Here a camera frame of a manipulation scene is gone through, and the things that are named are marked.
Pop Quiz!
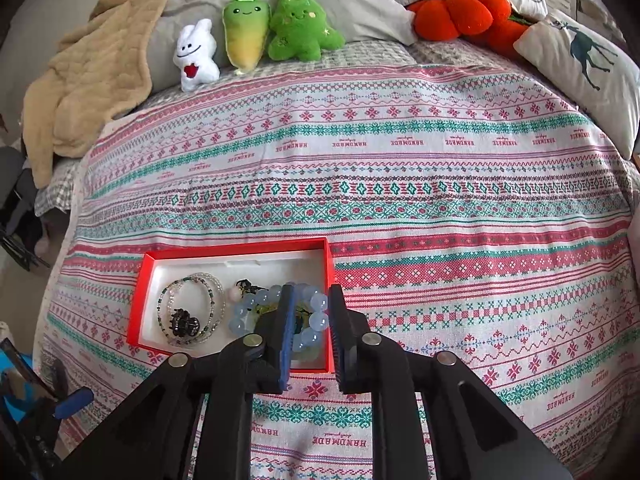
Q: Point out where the thin beaded strand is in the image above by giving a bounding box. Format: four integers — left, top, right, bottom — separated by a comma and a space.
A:
157, 272, 228, 347

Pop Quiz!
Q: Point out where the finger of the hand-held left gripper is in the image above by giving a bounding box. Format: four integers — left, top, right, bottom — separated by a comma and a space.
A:
0, 337, 56, 480
47, 360, 95, 420

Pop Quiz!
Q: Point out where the green tree plush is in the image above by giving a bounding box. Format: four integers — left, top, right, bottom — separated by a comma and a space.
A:
267, 0, 346, 63

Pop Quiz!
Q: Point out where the white bunny plush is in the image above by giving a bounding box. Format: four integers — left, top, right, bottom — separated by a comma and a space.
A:
173, 19, 221, 93

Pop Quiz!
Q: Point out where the green yellow carrot plush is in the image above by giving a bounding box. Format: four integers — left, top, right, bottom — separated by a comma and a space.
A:
221, 0, 273, 72

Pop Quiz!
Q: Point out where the black chair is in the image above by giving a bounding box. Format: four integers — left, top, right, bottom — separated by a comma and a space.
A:
0, 147, 51, 273

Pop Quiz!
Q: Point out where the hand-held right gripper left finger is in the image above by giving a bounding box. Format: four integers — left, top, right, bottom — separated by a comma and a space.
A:
65, 284, 296, 480

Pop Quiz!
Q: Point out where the patterned red green bedspread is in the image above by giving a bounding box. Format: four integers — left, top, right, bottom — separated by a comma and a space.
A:
37, 50, 640, 480

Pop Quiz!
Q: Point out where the orange pumpkin plush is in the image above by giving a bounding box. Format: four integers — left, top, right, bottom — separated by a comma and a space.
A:
406, 0, 543, 58

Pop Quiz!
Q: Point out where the blue bead bracelet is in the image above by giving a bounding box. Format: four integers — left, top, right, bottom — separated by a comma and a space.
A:
229, 282, 331, 361

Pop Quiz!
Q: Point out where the red cardboard box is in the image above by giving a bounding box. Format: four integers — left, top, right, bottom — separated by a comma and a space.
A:
126, 236, 337, 375

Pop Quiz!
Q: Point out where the white deer print pillow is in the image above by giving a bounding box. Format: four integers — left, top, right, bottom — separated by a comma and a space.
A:
514, 10, 640, 161

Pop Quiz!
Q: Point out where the green bead bracelet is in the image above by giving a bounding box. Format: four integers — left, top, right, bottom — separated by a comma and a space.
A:
250, 300, 316, 361

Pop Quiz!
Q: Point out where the black hair claw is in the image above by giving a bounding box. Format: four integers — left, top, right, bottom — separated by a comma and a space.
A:
169, 310, 202, 337

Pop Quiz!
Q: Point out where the beige quilted blanket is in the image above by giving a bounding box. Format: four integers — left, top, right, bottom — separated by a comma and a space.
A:
22, 0, 181, 188

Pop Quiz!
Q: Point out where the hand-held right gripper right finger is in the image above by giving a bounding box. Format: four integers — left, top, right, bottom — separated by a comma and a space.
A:
327, 284, 576, 480

